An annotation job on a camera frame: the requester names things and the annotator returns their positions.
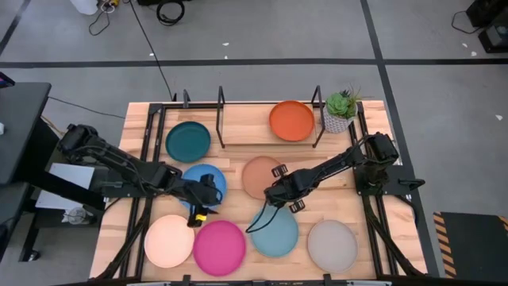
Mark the magenta plate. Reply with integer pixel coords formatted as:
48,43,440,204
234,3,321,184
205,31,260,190
192,220,247,277

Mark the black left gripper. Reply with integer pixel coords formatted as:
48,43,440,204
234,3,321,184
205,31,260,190
178,180,223,228

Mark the dark teal plate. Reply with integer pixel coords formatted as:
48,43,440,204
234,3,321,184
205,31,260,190
165,121,212,164

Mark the black equipment case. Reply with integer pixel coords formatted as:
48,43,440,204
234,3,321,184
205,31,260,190
466,0,508,29
478,23,508,54

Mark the orange plate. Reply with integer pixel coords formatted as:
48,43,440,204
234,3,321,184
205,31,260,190
268,100,316,142

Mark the black mat with hazard stripes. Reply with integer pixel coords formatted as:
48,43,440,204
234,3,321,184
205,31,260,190
432,211,508,279

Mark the terracotta brown plate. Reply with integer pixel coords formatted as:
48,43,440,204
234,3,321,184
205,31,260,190
241,155,285,200

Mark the black aluminium table frame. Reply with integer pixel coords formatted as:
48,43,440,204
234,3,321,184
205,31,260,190
94,89,428,286

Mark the clear plastic container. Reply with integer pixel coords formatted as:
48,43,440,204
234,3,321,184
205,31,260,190
61,206,94,226

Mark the white paper sheet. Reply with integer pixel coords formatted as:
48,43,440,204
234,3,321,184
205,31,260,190
34,162,96,211

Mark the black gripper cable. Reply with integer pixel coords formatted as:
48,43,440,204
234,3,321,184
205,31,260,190
244,202,279,234

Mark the coiled black cable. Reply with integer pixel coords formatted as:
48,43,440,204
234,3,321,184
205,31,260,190
156,0,186,27

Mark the light blue plate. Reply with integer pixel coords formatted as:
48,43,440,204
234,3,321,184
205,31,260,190
248,204,300,258

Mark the long black cable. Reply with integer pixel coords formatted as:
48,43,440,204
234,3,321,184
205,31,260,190
129,0,176,101

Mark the wooden shelf with black frame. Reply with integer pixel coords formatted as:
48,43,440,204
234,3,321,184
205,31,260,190
215,85,327,150

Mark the black desk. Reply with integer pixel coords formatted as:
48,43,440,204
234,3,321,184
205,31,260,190
0,81,105,263

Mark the white bucket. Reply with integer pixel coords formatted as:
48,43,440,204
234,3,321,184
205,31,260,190
70,0,99,16

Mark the pale peach plate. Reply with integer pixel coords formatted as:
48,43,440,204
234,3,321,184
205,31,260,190
144,214,196,269

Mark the succulent in white patterned pot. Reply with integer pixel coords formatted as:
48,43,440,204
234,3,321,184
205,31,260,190
321,85,364,134

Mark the light grey plate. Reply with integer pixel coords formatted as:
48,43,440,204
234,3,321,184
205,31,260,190
306,219,360,274

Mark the thin black cable loop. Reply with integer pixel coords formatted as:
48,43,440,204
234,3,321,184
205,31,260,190
87,0,116,37

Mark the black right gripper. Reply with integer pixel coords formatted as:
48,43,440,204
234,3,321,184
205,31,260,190
264,164,306,214

